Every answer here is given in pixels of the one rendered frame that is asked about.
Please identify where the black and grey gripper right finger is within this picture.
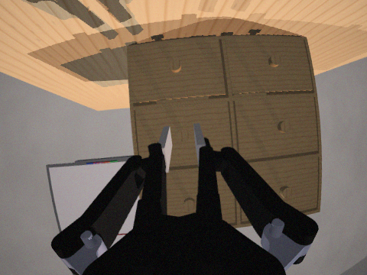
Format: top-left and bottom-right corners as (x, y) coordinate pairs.
(193, 123), (319, 274)

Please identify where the small brown wooden chest of drawers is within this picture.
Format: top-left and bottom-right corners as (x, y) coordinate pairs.
(127, 35), (322, 228)

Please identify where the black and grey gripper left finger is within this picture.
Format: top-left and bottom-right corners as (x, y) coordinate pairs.
(51, 126), (172, 275)

